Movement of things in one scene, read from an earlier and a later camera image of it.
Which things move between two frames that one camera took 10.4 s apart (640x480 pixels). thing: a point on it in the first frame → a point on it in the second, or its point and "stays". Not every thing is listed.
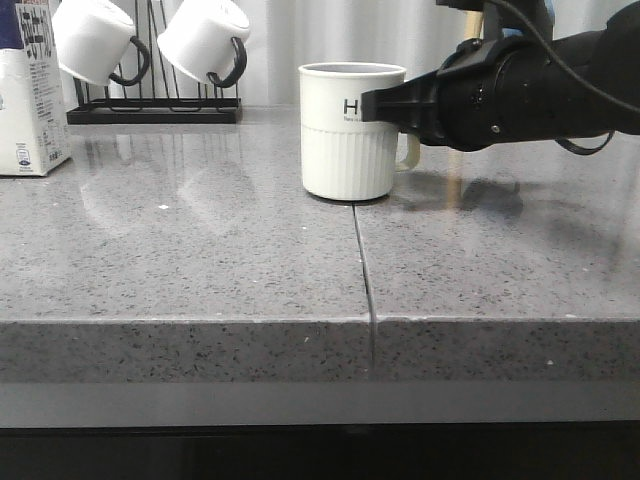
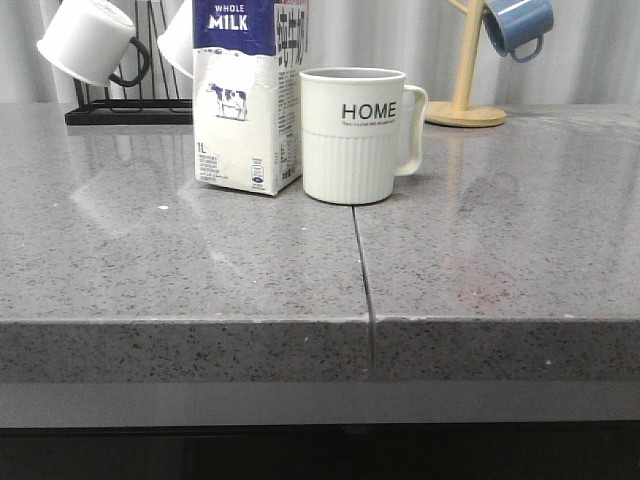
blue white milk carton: (33, 124) → (248, 60)
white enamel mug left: (92, 37) stays
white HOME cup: (342, 156) stays
